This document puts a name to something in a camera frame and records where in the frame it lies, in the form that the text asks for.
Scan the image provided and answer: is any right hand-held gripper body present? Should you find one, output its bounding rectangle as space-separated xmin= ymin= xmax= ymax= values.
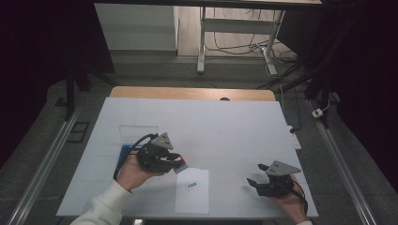
xmin=259 ymin=160 xmax=302 ymax=198

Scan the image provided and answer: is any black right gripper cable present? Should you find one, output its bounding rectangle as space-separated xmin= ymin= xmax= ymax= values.
xmin=291 ymin=178 xmax=310 ymax=216

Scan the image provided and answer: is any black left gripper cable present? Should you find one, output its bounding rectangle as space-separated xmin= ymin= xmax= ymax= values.
xmin=113 ymin=133 xmax=159 ymax=181

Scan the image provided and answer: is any blue ink pad box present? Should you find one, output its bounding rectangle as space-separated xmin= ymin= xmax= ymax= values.
xmin=116 ymin=143 xmax=142 ymax=167

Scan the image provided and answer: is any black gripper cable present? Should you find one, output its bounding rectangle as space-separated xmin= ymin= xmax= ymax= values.
xmin=113 ymin=133 xmax=159 ymax=181
xmin=291 ymin=178 xmax=310 ymax=216

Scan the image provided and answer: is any person's left hand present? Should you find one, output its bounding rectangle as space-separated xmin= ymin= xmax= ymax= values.
xmin=116 ymin=153 xmax=164 ymax=192

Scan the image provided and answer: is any red and grey stamp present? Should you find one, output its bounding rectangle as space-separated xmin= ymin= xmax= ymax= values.
xmin=173 ymin=157 xmax=190 ymax=175

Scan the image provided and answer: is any dark curtain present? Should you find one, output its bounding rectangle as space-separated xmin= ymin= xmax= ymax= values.
xmin=0 ymin=0 xmax=115 ymax=170
xmin=276 ymin=0 xmax=398 ymax=193

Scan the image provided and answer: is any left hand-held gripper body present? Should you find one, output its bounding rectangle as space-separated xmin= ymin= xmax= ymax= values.
xmin=135 ymin=132 xmax=182 ymax=173

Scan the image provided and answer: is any white paper sheet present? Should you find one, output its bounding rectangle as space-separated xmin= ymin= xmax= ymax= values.
xmin=174 ymin=167 xmax=210 ymax=216

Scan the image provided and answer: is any white table cover sheet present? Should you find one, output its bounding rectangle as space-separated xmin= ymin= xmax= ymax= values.
xmin=55 ymin=97 xmax=319 ymax=218

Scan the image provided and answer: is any bundle of floor cables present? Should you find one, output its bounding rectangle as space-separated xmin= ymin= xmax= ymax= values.
xmin=205 ymin=7 xmax=299 ymax=64

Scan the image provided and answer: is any aluminium floor rail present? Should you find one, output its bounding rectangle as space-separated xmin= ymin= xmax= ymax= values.
xmin=308 ymin=99 xmax=380 ymax=225
xmin=6 ymin=102 xmax=84 ymax=225

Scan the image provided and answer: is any person's right hand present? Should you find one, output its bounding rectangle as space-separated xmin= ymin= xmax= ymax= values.
xmin=271 ymin=174 xmax=310 ymax=225

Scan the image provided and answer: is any black floor frame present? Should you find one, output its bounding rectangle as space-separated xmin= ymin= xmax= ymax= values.
xmin=66 ymin=121 xmax=91 ymax=144

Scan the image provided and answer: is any white desk frame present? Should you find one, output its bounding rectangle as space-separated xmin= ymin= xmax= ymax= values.
xmin=196 ymin=6 xmax=286 ymax=76

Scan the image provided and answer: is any white cabinet panel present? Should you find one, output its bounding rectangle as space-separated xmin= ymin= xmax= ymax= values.
xmin=94 ymin=3 xmax=179 ymax=52

